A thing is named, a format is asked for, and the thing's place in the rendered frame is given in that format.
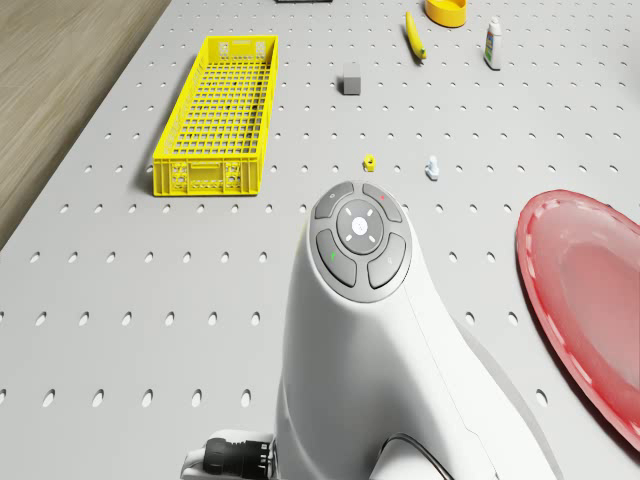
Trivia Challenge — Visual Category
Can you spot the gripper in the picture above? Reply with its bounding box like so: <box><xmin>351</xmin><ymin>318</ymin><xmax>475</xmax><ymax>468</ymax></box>
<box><xmin>179</xmin><ymin>429</ymin><xmax>278</xmax><ymax>480</ymax></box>

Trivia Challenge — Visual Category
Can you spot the grey cube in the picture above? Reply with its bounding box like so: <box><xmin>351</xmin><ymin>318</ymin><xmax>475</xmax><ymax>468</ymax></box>
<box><xmin>342</xmin><ymin>61</ymin><xmax>362</xmax><ymax>96</ymax></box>

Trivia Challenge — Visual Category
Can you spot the yellow basket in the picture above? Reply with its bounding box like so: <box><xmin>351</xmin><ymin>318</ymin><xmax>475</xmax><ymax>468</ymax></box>
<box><xmin>152</xmin><ymin>35</ymin><xmax>280</xmax><ymax>198</ymax></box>

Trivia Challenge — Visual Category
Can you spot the red plate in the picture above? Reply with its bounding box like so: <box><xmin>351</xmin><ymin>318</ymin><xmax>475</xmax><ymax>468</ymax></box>
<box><xmin>515</xmin><ymin>188</ymin><xmax>640</xmax><ymax>454</ymax></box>

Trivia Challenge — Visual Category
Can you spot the banana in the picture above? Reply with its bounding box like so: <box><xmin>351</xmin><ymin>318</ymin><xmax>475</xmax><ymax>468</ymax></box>
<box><xmin>404</xmin><ymin>10</ymin><xmax>428</xmax><ymax>63</ymax></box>

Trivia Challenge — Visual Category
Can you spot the white bottle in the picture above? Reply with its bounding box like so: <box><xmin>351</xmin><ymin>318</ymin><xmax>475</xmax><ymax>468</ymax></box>
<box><xmin>482</xmin><ymin>16</ymin><xmax>503</xmax><ymax>71</ymax></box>

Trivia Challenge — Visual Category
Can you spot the yellow bowl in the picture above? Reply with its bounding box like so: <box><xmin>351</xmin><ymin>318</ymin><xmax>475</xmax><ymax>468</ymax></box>
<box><xmin>424</xmin><ymin>0</ymin><xmax>468</xmax><ymax>27</ymax></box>

